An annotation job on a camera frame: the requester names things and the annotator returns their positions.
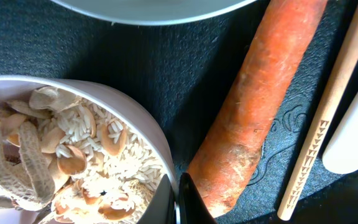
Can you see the black round tray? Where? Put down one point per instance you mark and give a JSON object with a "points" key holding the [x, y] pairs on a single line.
{"points": [[180, 74]]}

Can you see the wooden chopstick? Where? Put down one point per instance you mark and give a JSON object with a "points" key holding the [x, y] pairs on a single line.
{"points": [[342, 70]]}

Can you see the pink bowl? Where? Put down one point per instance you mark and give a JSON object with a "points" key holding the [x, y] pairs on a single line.
{"points": [[114, 101]]}

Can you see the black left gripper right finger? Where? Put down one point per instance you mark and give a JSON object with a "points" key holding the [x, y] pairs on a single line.
{"points": [[191, 206]]}

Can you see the peanut shells and rice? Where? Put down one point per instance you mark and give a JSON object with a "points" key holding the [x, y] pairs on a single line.
{"points": [[72, 161]]}

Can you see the grey round plate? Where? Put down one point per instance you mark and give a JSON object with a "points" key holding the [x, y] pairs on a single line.
{"points": [[152, 12]]}

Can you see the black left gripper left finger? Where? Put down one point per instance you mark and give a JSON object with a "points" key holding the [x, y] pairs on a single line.
{"points": [[161, 209]]}

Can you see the orange carrot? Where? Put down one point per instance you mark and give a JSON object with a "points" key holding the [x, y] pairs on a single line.
{"points": [[229, 155]]}

